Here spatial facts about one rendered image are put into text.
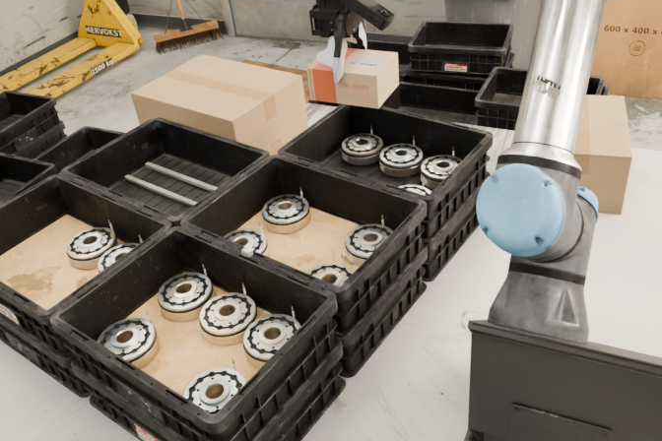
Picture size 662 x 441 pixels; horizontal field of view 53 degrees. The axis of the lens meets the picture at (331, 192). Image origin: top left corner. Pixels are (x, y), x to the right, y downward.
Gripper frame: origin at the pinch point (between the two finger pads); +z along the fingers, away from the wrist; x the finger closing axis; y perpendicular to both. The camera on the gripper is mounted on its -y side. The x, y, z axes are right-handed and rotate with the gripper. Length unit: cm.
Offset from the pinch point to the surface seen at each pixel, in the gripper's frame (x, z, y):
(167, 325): 57, 27, 14
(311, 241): 26.7, 26.8, 0.0
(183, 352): 62, 27, 7
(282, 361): 64, 18, -15
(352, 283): 45, 17, -18
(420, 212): 22.7, 16.9, -22.5
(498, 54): -130, 51, -1
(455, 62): -129, 55, 16
